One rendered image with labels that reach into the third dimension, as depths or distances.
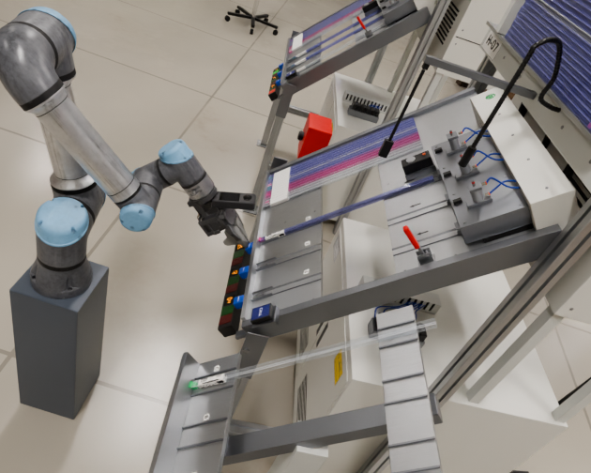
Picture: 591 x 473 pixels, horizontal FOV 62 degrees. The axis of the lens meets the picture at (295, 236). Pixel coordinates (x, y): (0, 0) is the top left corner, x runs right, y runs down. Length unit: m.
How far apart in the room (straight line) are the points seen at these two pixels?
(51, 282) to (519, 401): 1.31
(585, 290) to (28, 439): 1.60
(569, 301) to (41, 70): 1.18
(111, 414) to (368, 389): 0.90
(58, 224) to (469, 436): 1.25
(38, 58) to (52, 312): 0.64
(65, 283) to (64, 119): 0.45
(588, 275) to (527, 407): 0.54
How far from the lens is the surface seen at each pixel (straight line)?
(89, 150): 1.14
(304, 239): 1.32
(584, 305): 1.24
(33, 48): 1.12
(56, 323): 1.46
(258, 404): 1.94
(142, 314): 2.09
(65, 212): 1.31
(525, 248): 1.07
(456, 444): 1.64
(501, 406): 1.54
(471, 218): 1.06
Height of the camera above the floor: 1.62
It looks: 38 degrees down
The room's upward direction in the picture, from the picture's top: 22 degrees clockwise
